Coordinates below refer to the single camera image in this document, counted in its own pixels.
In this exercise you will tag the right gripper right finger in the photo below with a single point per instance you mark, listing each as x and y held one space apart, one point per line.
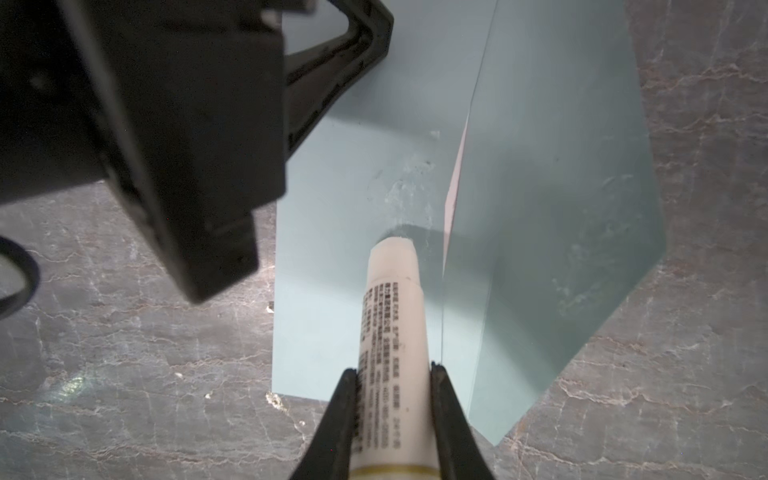
458 454

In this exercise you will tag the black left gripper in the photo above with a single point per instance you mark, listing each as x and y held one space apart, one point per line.
177 105

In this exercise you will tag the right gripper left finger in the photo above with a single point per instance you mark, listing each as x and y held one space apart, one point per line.
328 454

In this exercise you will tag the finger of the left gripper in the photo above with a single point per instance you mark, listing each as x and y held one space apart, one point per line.
317 77

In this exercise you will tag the white glue stick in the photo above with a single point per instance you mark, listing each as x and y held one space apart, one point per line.
394 436

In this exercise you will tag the light green envelope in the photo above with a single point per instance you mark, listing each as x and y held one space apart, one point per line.
557 217

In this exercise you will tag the white floral letter paper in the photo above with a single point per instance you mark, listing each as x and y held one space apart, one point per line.
452 194

